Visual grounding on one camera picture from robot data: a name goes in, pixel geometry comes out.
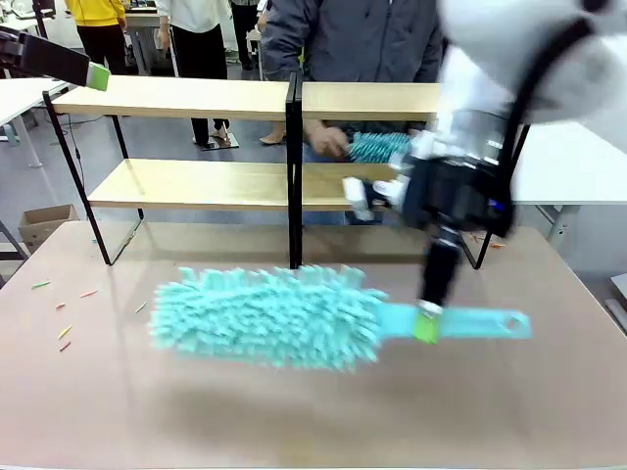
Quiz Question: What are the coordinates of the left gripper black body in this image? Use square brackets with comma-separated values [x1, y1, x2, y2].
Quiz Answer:
[0, 26, 24, 74]

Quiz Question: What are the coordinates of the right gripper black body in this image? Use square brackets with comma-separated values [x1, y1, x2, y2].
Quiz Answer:
[401, 154, 515, 236]

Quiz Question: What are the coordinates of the small teal microfibre duster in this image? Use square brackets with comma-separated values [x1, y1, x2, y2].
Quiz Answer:
[346, 130, 411, 165]

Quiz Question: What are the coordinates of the teal microfibre duster with handle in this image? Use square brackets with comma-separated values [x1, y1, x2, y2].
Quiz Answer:
[146, 263, 534, 376]

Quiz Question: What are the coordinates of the person's right hand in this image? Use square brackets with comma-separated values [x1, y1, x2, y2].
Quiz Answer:
[306, 120, 352, 159]

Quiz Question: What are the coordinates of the black monitor stand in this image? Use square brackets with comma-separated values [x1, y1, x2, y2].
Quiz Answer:
[28, 0, 56, 40]

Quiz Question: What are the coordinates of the white table with grey legs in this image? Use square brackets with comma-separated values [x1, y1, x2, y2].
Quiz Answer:
[0, 77, 74, 170]
[508, 120, 627, 251]

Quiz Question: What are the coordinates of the person in yellow jacket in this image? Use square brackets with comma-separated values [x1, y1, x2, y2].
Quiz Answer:
[63, 0, 129, 75]

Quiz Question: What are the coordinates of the person in white jacket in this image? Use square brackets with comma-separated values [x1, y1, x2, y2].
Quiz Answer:
[155, 0, 235, 147]

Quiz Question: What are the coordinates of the brown cardboard box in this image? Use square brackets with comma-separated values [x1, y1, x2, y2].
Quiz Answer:
[18, 204, 80, 256]

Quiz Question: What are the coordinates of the person in grey-blue jacket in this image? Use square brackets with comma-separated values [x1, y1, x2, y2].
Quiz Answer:
[262, 0, 445, 227]

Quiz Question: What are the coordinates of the person in black clothes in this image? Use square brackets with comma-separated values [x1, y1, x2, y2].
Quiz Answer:
[229, 0, 261, 71]

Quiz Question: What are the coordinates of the grey floor plate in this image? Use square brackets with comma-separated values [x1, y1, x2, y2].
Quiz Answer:
[192, 130, 241, 151]

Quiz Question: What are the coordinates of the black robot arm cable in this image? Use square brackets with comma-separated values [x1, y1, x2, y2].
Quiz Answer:
[497, 18, 597, 239]

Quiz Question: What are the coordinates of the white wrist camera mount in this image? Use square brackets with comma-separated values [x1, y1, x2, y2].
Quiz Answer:
[341, 146, 417, 222]

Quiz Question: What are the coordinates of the wide wooden black-frame shelf unit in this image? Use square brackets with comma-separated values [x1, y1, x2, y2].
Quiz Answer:
[42, 71, 301, 269]

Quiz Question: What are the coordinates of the narrow wooden black-frame shelf unit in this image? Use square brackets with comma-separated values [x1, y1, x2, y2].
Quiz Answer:
[288, 80, 533, 271]

